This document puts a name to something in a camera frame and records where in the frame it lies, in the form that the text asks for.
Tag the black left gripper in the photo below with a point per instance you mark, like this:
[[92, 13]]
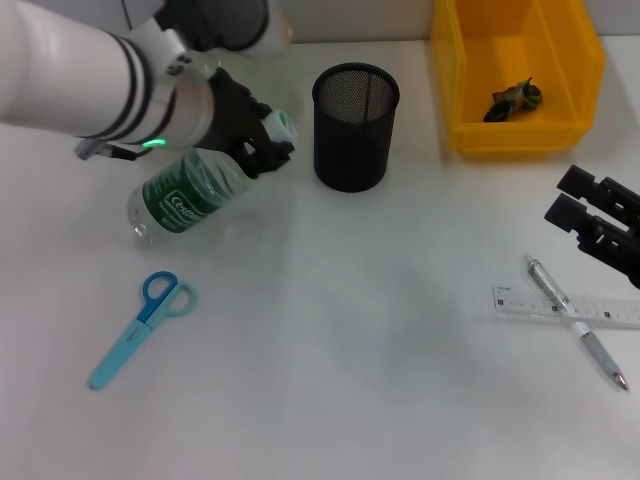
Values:
[[232, 115]]

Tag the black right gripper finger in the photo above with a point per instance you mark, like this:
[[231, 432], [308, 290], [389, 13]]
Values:
[[610, 197], [610, 245]]

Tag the clear green-label water bottle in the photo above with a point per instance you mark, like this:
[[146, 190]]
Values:
[[190, 200]]

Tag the green plastic wrapper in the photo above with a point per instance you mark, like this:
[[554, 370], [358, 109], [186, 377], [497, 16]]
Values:
[[515, 100]]

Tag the blue plastic scissors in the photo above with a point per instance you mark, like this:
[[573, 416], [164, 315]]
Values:
[[140, 330]]

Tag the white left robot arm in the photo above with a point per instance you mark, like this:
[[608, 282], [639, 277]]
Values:
[[75, 70]]

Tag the pale green fruit plate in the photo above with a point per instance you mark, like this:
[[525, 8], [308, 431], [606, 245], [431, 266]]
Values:
[[298, 85]]

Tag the clear plastic ruler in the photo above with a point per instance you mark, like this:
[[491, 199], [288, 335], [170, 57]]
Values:
[[610, 312]]

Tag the black mesh pen holder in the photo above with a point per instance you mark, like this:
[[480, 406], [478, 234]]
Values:
[[352, 145]]

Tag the white silver pen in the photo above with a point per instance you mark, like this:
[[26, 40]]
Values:
[[585, 335]]

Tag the yellow plastic bin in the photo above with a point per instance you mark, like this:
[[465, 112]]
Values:
[[515, 135]]

